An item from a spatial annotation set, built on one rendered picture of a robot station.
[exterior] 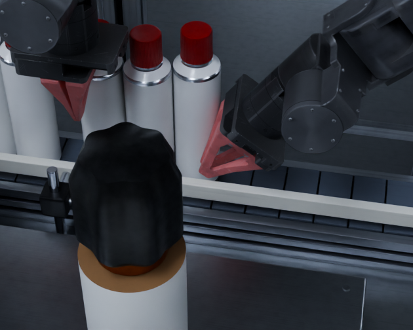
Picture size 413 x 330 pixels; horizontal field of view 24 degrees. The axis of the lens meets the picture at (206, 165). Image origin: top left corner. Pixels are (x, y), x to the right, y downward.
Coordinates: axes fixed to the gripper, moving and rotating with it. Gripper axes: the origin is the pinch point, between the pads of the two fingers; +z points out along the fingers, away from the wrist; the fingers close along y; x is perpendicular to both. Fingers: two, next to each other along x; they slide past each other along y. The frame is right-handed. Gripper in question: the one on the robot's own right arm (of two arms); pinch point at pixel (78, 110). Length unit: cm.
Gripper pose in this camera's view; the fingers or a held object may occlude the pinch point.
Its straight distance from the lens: 99.2
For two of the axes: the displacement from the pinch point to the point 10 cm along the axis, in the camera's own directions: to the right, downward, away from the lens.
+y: 9.8, 1.4, -1.4
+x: 2.0, -6.7, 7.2
